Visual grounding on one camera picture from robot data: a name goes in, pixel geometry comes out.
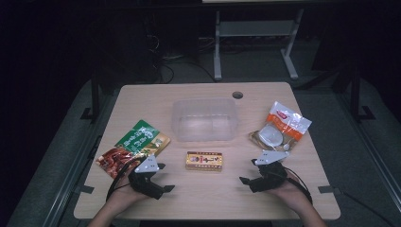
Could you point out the gold and red box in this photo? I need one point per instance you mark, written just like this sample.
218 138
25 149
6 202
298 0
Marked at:
204 160

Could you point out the clear plastic container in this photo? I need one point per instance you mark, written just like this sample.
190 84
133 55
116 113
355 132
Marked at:
205 121

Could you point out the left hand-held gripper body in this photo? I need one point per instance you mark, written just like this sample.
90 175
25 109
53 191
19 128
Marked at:
146 165

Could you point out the person's left hand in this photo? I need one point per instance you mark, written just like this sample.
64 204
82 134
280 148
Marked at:
124 197

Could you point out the white metal table frame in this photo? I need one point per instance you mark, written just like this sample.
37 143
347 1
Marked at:
253 28

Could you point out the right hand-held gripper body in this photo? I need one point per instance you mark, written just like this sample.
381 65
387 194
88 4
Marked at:
271 173

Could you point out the person's right hand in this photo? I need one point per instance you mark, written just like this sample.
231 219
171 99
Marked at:
293 194

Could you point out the white and orange food packet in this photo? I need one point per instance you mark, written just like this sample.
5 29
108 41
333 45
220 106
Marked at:
279 129

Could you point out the grey tape strip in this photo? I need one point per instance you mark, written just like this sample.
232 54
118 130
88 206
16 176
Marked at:
327 189
85 189

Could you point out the green and red snack packet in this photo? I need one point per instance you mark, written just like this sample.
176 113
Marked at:
135 142

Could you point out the black metal stand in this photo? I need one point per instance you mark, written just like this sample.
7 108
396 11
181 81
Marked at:
356 94
94 94

